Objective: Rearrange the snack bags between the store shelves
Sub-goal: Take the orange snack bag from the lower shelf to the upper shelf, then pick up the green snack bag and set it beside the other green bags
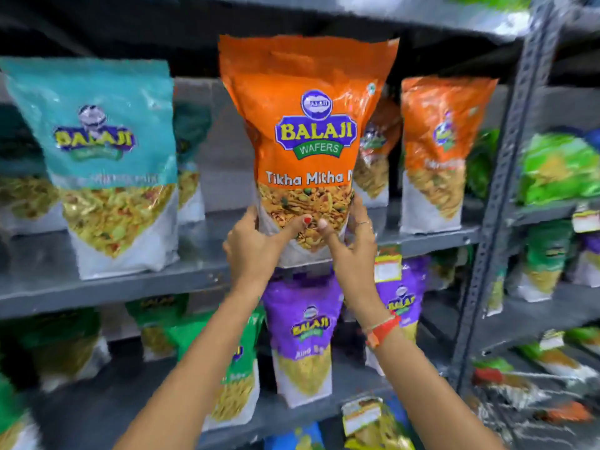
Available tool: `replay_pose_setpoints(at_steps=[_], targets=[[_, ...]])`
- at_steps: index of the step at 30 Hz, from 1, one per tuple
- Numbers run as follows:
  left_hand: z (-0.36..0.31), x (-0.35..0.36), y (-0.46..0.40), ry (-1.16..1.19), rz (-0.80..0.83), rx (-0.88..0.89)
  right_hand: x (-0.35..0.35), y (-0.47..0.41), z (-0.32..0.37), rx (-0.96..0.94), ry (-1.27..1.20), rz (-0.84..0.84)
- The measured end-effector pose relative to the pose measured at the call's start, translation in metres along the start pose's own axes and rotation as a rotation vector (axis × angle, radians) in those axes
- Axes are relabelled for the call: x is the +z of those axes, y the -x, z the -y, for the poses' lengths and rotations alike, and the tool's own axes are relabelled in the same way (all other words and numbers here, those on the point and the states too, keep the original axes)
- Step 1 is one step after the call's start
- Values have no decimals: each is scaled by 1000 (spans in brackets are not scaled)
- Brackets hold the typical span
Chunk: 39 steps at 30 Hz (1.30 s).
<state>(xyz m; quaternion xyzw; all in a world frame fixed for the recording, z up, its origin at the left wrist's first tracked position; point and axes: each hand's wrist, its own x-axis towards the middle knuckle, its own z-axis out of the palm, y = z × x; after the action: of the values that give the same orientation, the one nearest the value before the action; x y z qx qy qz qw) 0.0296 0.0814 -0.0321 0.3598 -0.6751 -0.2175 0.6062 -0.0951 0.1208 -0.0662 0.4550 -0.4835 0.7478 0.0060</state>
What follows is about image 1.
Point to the teal snack packet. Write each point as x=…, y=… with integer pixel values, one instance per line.
x=191, y=149
x=103, y=173
x=26, y=192

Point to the person's right hand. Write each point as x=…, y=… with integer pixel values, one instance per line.
x=358, y=271

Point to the red wrist band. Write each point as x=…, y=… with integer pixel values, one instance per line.
x=383, y=331

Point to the blue snack packet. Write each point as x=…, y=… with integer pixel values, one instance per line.
x=295, y=439

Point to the orange snack packet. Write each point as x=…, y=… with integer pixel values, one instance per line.
x=438, y=154
x=304, y=135
x=377, y=159
x=567, y=412

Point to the purple snack packet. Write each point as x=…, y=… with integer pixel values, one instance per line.
x=588, y=260
x=304, y=337
x=408, y=295

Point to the person's left forearm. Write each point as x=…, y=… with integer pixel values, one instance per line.
x=187, y=379

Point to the person's left hand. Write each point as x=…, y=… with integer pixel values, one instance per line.
x=253, y=255

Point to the yellow green snack packet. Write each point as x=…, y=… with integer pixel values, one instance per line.
x=384, y=433

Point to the person's right forearm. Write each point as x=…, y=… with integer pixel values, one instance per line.
x=426, y=393

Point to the person's left thumb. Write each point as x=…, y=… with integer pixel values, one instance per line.
x=294, y=228

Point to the person's right thumb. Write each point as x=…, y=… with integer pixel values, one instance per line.
x=330, y=236

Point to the red green snack packet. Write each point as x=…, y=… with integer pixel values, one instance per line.
x=504, y=379

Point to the grey metal shelf rack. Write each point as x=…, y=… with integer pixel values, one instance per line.
x=539, y=318
x=140, y=282

